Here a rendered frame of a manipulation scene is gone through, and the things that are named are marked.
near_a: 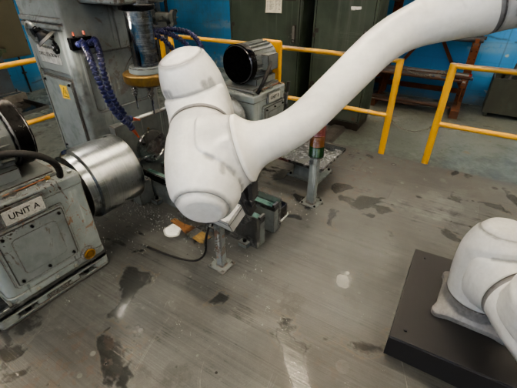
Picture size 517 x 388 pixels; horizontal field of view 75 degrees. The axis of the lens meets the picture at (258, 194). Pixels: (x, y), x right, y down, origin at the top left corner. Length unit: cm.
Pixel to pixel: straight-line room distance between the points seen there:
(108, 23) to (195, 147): 112
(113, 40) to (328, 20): 308
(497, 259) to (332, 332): 45
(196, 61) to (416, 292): 86
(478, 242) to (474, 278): 8
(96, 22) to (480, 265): 143
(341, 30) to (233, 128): 381
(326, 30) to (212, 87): 377
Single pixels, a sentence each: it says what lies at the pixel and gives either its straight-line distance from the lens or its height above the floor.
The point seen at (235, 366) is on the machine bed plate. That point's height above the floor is 80.
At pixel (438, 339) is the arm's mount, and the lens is 102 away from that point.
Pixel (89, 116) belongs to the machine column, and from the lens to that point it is 152.
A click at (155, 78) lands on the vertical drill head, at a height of 133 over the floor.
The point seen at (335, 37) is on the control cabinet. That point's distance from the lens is 427.
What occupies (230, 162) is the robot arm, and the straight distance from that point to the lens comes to 45.
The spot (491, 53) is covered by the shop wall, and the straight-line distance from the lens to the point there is 597.
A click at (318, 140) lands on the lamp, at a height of 111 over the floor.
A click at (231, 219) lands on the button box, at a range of 97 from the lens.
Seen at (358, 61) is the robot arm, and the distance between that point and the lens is 54.
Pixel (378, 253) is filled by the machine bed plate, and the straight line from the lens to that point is 131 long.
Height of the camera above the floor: 164
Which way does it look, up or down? 33 degrees down
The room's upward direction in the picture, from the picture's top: straight up
